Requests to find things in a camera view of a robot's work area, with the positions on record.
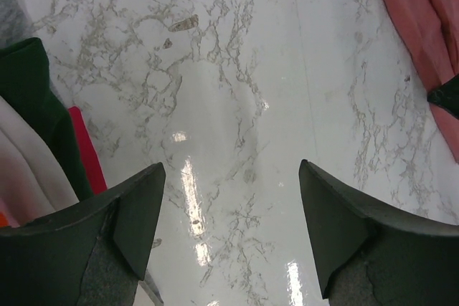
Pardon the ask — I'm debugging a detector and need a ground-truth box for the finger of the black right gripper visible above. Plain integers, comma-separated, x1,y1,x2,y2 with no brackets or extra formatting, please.
427,75,459,119

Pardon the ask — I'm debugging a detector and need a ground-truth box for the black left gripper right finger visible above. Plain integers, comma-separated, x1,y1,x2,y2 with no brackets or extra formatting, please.
299,160,458,305

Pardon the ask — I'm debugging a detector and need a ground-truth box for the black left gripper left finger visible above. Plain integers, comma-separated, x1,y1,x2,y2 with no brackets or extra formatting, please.
1,163,166,305

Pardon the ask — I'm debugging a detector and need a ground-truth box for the dusty pink t-shirt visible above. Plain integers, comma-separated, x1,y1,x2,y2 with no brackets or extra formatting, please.
384,0,458,157

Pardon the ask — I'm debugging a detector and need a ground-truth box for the crimson folded t-shirt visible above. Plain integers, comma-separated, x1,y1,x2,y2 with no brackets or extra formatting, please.
68,106,108,195

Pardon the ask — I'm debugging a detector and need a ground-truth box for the white folded t-shirt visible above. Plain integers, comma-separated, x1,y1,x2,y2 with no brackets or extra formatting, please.
1,99,78,227

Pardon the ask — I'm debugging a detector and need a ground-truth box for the orange folded t-shirt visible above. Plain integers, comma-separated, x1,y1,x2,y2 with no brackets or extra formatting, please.
0,213,9,228

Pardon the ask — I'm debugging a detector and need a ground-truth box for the dark green folded t-shirt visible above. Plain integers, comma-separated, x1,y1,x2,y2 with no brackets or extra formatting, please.
1,37,93,201

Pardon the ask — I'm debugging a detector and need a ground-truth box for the grey folded t-shirt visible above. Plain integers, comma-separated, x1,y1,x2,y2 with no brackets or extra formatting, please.
1,0,33,49

